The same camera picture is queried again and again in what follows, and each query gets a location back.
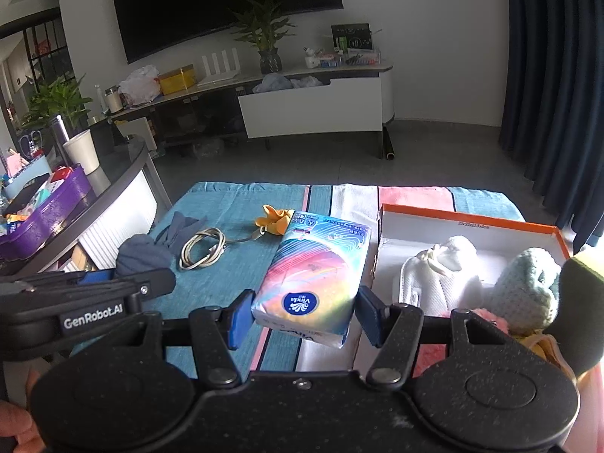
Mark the white paper cup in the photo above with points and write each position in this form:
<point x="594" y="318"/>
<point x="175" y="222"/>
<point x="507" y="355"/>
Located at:
<point x="82" y="151"/>

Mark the light blue container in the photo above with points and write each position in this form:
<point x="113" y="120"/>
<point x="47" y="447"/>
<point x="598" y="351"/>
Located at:
<point x="30" y="177"/>

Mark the yellow box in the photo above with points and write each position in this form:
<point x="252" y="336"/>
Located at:
<point x="177" y="80"/>

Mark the long tv stand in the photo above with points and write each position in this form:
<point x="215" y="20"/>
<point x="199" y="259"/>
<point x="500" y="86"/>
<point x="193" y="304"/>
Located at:
<point x="373" y="68"/>

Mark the pink knitted ball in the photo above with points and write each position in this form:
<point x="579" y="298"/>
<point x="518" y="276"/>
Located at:
<point x="490" y="317"/>

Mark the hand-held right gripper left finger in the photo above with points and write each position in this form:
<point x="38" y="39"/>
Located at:
<point x="240" y="318"/>

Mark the white fabric pouch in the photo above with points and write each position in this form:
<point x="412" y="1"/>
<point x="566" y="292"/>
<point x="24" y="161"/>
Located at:
<point x="439" y="283"/>

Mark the yellow and green sponge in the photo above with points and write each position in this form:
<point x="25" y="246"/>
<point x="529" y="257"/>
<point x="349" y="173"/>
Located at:
<point x="580" y="321"/>

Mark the purple box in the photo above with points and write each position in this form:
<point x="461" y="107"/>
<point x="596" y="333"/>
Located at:
<point x="42" y="217"/>

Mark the white plastic bag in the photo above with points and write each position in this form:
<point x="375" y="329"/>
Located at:
<point x="139" y="85"/>

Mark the scissors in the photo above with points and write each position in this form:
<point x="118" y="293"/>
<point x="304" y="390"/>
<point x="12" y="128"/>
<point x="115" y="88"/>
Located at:
<point x="30" y="144"/>

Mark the clear tray of small things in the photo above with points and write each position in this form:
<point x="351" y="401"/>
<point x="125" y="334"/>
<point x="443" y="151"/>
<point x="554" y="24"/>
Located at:
<point x="354" y="60"/>

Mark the glass jar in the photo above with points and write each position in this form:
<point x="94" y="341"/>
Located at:
<point x="113" y="99"/>

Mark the dark navy cloth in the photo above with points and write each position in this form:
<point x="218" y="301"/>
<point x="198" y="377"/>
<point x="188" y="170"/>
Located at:
<point x="141" y="255"/>

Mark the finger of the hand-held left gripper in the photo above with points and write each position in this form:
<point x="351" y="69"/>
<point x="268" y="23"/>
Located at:
<point x="118" y="281"/>

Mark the leafy bamboo plant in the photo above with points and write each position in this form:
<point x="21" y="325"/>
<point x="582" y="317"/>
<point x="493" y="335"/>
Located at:
<point x="56" y="99"/>

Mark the black roll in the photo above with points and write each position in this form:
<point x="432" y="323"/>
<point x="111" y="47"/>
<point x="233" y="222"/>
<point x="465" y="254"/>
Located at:
<point x="389" y="146"/>

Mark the clear plastic bag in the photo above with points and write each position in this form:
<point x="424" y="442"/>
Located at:
<point x="205" y="148"/>

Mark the white router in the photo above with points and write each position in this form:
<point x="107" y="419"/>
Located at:
<point x="222" y="79"/>

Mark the black box green print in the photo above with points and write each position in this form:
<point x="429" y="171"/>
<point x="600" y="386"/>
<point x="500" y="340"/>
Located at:
<point x="351" y="37"/>

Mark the green plant in dark vase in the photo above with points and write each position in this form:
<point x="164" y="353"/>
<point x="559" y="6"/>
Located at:
<point x="270" y="62"/>

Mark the person's left hand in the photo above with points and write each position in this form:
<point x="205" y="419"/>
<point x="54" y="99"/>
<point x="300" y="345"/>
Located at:
<point x="16" y="427"/>

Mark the white ribbed drawer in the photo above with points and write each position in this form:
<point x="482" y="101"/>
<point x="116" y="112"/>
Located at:
<point x="122" y="207"/>

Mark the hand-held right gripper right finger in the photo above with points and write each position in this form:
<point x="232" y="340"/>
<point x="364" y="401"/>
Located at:
<point x="372" y="316"/>

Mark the yellow crumpled cloth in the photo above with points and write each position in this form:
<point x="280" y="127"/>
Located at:
<point x="273" y="219"/>

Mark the colourful tissue pack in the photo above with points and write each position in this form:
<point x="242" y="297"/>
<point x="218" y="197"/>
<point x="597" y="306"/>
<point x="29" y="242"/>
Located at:
<point x="311" y="269"/>

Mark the dark blue curtain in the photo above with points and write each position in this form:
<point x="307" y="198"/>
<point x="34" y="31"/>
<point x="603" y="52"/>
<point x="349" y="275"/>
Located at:
<point x="552" y="80"/>

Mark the dark round coffee table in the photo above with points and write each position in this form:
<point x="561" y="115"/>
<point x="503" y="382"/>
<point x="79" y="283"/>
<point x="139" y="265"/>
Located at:
<point x="118" y="160"/>

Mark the blue striped towel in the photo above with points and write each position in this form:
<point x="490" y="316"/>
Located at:
<point x="226" y="198"/>

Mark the red box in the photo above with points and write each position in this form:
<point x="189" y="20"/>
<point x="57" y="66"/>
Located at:
<point x="62" y="174"/>

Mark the black television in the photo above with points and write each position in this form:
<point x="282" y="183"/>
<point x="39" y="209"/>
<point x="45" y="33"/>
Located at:
<point x="212" y="0"/>

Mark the white figurine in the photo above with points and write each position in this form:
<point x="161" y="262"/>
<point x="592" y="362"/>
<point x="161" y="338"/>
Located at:
<point x="310" y="59"/>

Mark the white cardboard box orange edge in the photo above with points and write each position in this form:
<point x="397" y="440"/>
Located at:
<point x="495" y="231"/>

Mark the light blue knitted ball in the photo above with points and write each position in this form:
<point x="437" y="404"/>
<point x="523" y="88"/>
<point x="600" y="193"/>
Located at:
<point x="524" y="288"/>

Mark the metal bottle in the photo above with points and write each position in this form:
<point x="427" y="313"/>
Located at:
<point x="59" y="137"/>

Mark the grey blue cloth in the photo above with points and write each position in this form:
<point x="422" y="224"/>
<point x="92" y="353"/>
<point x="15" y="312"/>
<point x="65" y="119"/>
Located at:
<point x="273" y="82"/>

